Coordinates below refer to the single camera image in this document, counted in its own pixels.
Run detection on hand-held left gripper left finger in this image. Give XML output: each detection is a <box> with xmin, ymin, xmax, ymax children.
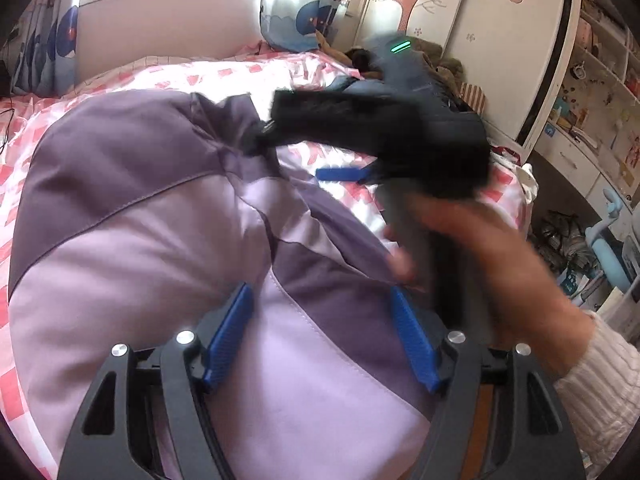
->
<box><xmin>56</xmin><ymin>281</ymin><xmax>255</xmax><ymax>480</ymax></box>

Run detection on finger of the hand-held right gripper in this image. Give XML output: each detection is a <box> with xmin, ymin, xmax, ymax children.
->
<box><xmin>244</xmin><ymin>89</ymin><xmax>401</xmax><ymax>157</ymax></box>
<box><xmin>315</xmin><ymin>159</ymin><xmax>392</xmax><ymax>187</ymax></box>

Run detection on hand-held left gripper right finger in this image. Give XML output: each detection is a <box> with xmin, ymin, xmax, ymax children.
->
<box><xmin>389</xmin><ymin>285</ymin><xmax>586</xmax><ymax>480</ymax></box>

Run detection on purple two-tone jacket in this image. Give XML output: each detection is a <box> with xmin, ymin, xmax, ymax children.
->
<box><xmin>7</xmin><ymin>87</ymin><xmax>441</xmax><ymax>480</ymax></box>

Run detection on person's right forearm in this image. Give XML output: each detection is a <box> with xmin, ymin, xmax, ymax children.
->
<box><xmin>552</xmin><ymin>310</ymin><xmax>640</xmax><ymax>480</ymax></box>

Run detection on dark blue clothes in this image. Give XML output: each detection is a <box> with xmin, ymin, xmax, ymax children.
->
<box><xmin>325</xmin><ymin>74</ymin><xmax>483</xmax><ymax>117</ymax></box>

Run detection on person's right hand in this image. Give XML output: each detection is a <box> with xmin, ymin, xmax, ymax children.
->
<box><xmin>382</xmin><ymin>194</ymin><xmax>597</xmax><ymax>382</ymax></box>

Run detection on striped paper bag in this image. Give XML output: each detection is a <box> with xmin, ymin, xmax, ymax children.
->
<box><xmin>457</xmin><ymin>82</ymin><xmax>489</xmax><ymax>114</ymax></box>

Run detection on brown plush toy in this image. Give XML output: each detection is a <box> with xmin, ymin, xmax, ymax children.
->
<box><xmin>345</xmin><ymin>37</ymin><xmax>467</xmax><ymax>92</ymax></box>

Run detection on blue cartoon print curtain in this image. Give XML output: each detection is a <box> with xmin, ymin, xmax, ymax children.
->
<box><xmin>10</xmin><ymin>0</ymin><xmax>82</xmax><ymax>99</ymax></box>
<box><xmin>260</xmin><ymin>0</ymin><xmax>372</xmax><ymax>54</ymax></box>

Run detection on white wardrobe with tree print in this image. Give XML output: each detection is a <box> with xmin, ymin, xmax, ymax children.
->
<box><xmin>359</xmin><ymin>0</ymin><xmax>584</xmax><ymax>147</ymax></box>

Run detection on crumpled patterned bag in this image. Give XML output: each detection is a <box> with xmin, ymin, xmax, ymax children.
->
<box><xmin>530</xmin><ymin>210</ymin><xmax>601</xmax><ymax>272</ymax></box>

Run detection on white bookshelf desk unit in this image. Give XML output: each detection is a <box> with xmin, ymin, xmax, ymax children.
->
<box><xmin>520</xmin><ymin>0</ymin><xmax>640</xmax><ymax>223</ymax></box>

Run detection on pink checkered bedsheet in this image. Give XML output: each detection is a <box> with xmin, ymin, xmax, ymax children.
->
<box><xmin>0</xmin><ymin>42</ymin><xmax>538</xmax><ymax>480</ymax></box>

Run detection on light blue chair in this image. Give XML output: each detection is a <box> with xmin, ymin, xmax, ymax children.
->
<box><xmin>584</xmin><ymin>187</ymin><xmax>640</xmax><ymax>307</ymax></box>

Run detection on black cable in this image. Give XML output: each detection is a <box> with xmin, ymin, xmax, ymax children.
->
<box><xmin>0</xmin><ymin>106</ymin><xmax>17</xmax><ymax>155</ymax></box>

